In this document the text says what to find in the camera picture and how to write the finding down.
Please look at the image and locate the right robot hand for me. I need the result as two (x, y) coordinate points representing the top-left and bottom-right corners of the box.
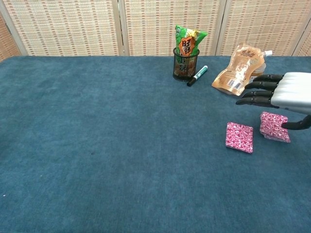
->
(236, 71), (311, 131)

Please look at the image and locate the small clear jar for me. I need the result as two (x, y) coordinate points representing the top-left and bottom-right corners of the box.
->
(250, 63), (266, 77)

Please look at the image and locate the woven folding screen panel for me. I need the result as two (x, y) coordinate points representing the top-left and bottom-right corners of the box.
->
(0, 13), (22, 63)
(215, 0), (311, 57)
(293, 24), (311, 57)
(0, 0), (124, 57)
(120, 0), (225, 57)

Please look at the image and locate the brown spout pouch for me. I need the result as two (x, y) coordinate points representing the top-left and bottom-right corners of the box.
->
(211, 42), (274, 97)

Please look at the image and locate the green white marker pen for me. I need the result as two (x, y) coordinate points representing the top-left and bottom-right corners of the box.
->
(186, 65), (209, 87)

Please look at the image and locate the black mesh pen holder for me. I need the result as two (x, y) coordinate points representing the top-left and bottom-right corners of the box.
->
(172, 47), (201, 82)

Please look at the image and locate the green snack bag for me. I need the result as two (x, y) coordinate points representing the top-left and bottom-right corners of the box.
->
(175, 24), (208, 75)

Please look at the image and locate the blue felt table cloth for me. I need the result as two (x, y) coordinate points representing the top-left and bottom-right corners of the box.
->
(0, 55), (311, 233)

